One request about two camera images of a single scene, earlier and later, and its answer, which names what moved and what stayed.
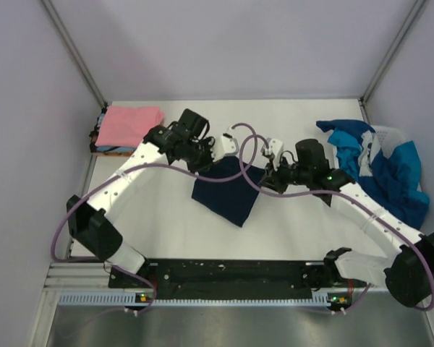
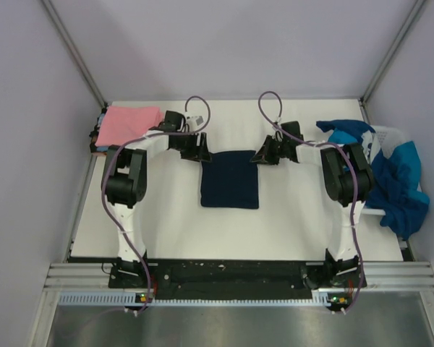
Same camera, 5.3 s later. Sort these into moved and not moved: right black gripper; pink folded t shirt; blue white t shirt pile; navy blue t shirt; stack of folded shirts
Moved: navy blue t shirt; right black gripper
Not moved: blue white t shirt pile; pink folded t shirt; stack of folded shirts
